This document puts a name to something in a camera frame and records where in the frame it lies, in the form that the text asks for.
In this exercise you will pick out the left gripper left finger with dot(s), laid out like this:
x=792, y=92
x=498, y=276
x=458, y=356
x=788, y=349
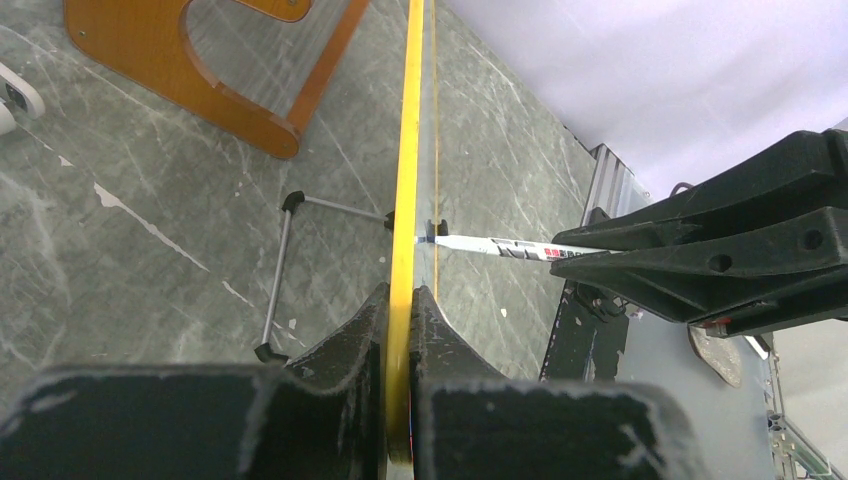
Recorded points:
x=140, y=422

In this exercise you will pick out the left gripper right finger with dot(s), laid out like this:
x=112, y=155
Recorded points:
x=469, y=421

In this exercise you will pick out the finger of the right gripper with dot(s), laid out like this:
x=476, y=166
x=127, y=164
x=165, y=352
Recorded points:
x=781, y=276
x=801, y=173

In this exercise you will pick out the yellow framed whiteboard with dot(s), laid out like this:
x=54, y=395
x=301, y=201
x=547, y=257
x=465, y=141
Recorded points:
x=405, y=199

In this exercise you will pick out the blue whiteboard marker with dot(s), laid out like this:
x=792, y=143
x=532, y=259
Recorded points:
x=509, y=248

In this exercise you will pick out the white whiteboard stand piece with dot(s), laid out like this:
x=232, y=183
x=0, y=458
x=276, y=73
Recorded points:
x=17, y=92

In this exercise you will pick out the orange wooden shelf rack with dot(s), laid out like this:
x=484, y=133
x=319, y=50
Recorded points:
x=255, y=69

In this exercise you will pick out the aluminium frame profile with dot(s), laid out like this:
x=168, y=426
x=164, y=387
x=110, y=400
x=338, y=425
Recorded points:
x=614, y=187

